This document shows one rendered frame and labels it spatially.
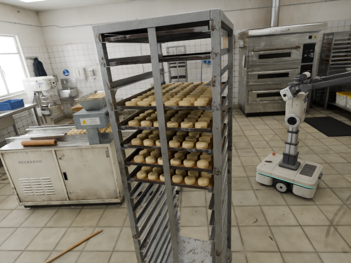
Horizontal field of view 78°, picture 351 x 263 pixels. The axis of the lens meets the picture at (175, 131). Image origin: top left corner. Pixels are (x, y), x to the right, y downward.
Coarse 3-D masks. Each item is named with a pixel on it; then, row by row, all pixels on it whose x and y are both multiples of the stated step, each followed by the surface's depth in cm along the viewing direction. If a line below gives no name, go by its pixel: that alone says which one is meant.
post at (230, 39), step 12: (228, 36) 125; (228, 48) 127; (228, 60) 129; (228, 72) 132; (228, 84) 134; (228, 96) 137; (228, 108) 139; (228, 120) 142; (228, 132) 145; (228, 144) 148; (228, 156) 151; (228, 168) 154; (228, 180) 158; (228, 192) 161; (228, 204) 165; (228, 216) 169; (228, 228) 173; (228, 240) 177
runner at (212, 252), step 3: (225, 186) 156; (225, 189) 148; (225, 192) 146; (225, 195) 147; (222, 204) 139; (222, 207) 136; (222, 210) 130; (213, 243) 112; (213, 246) 110; (210, 249) 108; (213, 249) 108; (210, 252) 107; (213, 252) 107
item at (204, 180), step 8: (144, 168) 113; (152, 168) 116; (160, 168) 111; (136, 176) 109; (144, 176) 107; (152, 176) 104; (160, 176) 104; (176, 176) 103; (184, 176) 106; (192, 176) 102; (200, 176) 105; (208, 176) 102; (192, 184) 99; (200, 184) 97; (208, 184) 98
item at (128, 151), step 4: (124, 136) 248; (128, 148) 253; (132, 148) 253; (128, 152) 255; (128, 168) 263; (132, 168) 262; (128, 172) 265; (132, 184) 270; (144, 188) 272; (140, 192) 278; (152, 192) 277; (176, 192) 275
